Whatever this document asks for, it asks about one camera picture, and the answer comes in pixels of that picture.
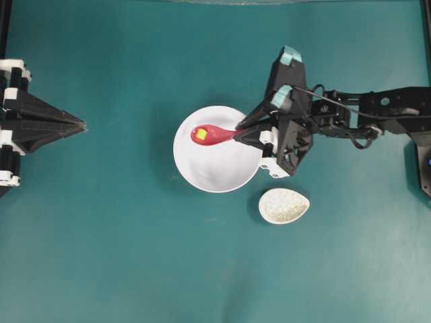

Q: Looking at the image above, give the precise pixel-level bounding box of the red plastic spoon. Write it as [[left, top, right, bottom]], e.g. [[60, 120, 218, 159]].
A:
[[191, 124, 240, 146]]

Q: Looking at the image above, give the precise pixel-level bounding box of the speckled egg-shaped dish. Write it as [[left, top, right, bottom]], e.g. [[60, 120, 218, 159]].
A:
[[259, 188, 310, 225]]

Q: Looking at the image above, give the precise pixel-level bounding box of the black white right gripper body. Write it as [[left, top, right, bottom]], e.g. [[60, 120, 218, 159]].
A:
[[259, 85, 313, 178]]

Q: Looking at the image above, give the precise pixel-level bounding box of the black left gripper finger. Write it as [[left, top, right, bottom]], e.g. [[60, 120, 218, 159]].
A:
[[12, 126, 87, 153], [3, 87, 87, 130]]

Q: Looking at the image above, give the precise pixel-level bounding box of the black thin cable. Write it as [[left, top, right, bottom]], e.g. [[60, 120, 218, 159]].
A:
[[292, 85, 381, 150]]

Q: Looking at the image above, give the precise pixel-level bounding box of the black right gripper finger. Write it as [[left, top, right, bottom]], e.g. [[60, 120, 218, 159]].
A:
[[234, 124, 279, 152], [235, 100, 278, 130]]

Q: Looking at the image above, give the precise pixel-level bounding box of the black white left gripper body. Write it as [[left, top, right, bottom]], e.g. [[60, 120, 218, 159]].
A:
[[1, 59, 31, 196]]

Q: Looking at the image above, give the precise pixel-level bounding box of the white round bowl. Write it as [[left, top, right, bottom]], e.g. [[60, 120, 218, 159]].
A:
[[173, 106, 262, 193]]

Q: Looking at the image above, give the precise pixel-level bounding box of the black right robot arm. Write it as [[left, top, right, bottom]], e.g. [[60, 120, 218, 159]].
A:
[[234, 85, 430, 194]]

